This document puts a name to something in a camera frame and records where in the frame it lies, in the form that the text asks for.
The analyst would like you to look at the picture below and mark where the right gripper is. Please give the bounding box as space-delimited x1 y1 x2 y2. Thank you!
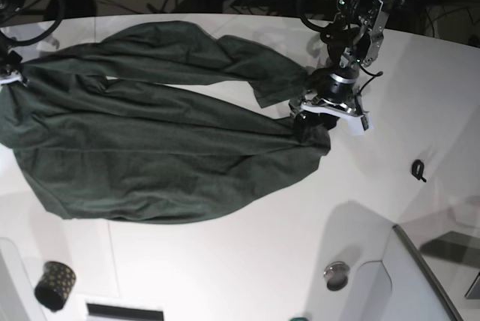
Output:
0 49 29 86

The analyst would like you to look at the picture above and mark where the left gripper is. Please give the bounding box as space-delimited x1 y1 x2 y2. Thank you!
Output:
289 67 368 134

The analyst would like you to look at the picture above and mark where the dark green t-shirt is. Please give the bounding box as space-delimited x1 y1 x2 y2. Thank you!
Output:
1 21 331 224

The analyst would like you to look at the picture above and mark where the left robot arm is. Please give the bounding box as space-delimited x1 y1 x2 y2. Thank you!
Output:
289 0 398 138

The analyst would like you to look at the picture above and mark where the black round stool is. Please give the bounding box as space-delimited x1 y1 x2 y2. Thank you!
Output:
43 0 98 21

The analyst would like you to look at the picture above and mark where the small black clip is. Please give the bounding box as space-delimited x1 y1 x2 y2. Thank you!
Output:
410 159 427 182

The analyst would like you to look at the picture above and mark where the black patterned cup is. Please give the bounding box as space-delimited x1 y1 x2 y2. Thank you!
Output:
34 261 77 312

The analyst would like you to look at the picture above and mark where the black white flat device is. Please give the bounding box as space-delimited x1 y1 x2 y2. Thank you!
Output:
86 303 164 321

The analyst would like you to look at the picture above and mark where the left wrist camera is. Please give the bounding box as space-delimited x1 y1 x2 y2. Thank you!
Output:
348 112 374 136

